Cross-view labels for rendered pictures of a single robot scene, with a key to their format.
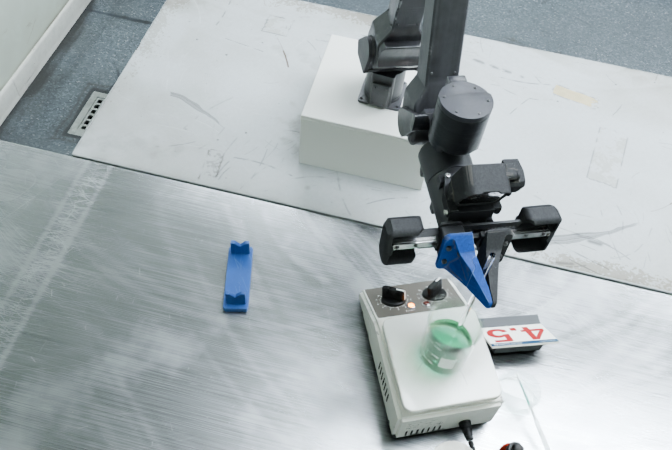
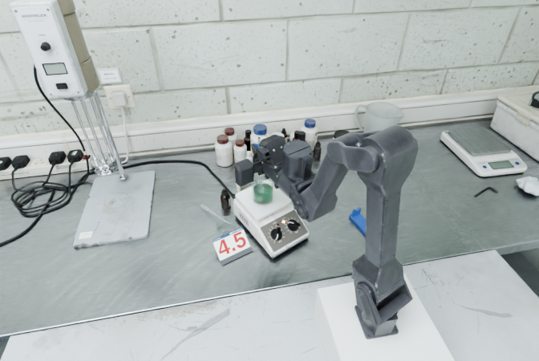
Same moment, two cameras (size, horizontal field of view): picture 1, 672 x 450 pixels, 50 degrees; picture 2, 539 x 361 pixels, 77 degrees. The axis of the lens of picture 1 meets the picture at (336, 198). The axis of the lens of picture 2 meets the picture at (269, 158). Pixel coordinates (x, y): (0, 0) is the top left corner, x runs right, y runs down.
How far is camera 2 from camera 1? 1.11 m
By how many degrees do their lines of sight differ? 89
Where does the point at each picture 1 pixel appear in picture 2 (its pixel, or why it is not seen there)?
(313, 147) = not seen: hidden behind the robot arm
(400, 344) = (280, 196)
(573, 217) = (208, 342)
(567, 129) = not seen: outside the picture
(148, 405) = (353, 180)
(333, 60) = (431, 336)
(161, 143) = (468, 275)
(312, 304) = (326, 229)
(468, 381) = (249, 193)
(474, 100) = (293, 148)
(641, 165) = not seen: outside the picture
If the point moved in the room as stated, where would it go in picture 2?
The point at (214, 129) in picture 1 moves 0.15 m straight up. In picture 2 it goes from (457, 299) to (481, 260)
